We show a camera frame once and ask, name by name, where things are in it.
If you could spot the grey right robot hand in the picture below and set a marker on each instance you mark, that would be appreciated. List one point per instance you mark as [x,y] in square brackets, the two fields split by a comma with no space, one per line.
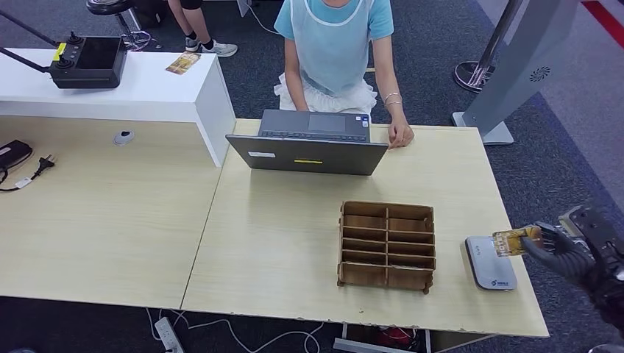
[560,260]

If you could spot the person's left hand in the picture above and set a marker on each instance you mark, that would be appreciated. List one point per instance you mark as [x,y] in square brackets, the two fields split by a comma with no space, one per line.
[400,135]

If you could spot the wooden compartment organiser box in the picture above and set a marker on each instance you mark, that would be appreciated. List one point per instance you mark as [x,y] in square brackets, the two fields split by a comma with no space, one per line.
[363,275]

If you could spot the person's left forearm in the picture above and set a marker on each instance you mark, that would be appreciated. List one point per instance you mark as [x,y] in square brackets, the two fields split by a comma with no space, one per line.
[387,87]

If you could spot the person's right forearm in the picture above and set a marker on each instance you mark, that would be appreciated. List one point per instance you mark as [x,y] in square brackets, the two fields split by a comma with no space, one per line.
[294,92]

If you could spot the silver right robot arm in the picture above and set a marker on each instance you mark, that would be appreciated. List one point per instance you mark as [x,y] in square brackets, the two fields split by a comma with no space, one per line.
[612,297]

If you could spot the white card reader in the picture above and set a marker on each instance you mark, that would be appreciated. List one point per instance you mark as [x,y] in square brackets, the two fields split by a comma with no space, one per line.
[490,273]

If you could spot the person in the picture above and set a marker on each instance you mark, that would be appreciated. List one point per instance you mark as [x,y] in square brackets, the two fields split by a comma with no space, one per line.
[195,24]
[331,48]

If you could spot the gold printed card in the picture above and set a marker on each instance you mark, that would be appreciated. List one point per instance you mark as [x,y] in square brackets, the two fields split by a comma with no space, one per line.
[183,63]

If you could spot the chrome stanchion pole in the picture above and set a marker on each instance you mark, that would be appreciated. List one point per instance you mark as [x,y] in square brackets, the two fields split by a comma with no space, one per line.
[468,78]

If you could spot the grey laptop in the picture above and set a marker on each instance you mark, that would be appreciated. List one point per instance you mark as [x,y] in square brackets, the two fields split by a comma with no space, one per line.
[312,156]

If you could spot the grey kiosk stand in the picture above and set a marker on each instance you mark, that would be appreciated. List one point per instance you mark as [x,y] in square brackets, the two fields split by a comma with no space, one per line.
[526,58]

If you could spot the red object under desk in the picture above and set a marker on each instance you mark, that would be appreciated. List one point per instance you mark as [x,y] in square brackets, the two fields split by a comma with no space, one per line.
[395,337]

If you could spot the grey metal bar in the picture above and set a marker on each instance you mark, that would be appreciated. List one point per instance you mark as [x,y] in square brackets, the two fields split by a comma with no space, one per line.
[361,347]

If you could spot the white raised counter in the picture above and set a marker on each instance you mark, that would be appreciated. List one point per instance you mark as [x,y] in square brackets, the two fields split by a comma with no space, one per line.
[146,92]

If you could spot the grey round desk grommet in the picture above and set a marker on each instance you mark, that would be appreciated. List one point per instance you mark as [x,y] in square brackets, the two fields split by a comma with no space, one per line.
[123,138]

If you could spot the black bag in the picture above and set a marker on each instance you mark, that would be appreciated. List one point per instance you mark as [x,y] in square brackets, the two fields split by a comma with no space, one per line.
[148,12]

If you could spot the white power strip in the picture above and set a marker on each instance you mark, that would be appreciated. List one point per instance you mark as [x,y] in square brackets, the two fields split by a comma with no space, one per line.
[168,335]

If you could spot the black joystick remote controller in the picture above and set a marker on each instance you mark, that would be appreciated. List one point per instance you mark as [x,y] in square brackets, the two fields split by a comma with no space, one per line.
[92,68]

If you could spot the black stool with chrome base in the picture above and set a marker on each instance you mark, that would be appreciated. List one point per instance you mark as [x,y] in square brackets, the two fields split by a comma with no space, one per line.
[107,7]

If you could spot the black controller antenna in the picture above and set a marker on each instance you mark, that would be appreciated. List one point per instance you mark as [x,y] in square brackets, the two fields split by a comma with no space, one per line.
[24,60]
[29,29]

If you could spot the black power adapter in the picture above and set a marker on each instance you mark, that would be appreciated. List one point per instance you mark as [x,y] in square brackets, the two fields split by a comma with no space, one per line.
[12,153]

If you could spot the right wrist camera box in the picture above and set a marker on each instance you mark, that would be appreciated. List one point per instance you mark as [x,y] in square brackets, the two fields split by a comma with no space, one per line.
[595,229]

